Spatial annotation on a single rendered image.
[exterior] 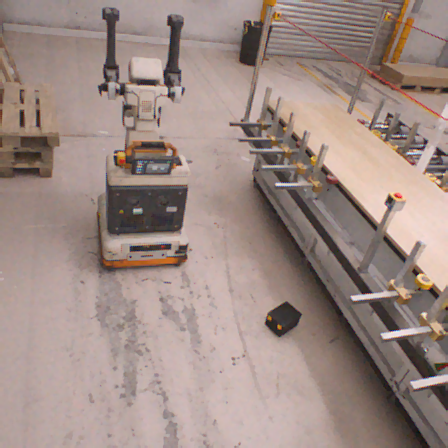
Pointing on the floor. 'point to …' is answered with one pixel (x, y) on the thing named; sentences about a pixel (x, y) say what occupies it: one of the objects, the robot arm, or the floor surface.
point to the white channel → (433, 141)
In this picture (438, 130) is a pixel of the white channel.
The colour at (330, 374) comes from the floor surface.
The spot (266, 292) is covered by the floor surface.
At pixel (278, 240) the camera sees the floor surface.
